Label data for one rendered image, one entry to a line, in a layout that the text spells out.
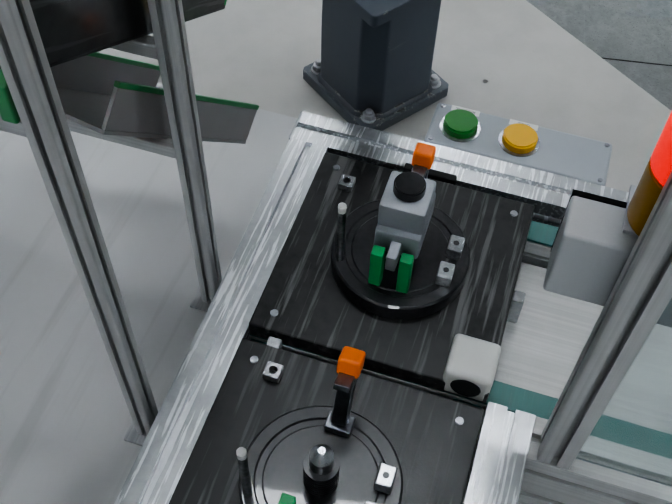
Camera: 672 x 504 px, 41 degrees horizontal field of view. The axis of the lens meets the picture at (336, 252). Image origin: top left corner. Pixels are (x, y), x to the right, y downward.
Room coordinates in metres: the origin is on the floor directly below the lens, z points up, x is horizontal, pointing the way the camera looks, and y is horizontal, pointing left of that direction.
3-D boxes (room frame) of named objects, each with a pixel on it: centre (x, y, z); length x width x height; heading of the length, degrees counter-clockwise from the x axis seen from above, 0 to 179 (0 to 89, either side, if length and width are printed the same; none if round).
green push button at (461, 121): (0.74, -0.14, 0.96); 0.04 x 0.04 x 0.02
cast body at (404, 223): (0.52, -0.06, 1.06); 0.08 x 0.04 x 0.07; 164
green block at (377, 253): (0.50, -0.04, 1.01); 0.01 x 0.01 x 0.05; 74
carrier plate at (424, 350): (0.53, -0.07, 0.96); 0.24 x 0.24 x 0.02; 74
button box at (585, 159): (0.72, -0.21, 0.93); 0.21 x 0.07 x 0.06; 74
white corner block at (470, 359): (0.41, -0.13, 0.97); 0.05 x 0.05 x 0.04; 74
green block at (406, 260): (0.49, -0.07, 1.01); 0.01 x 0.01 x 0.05; 74
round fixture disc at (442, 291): (0.53, -0.07, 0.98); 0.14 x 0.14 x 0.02
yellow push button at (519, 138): (0.72, -0.21, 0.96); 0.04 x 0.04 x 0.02
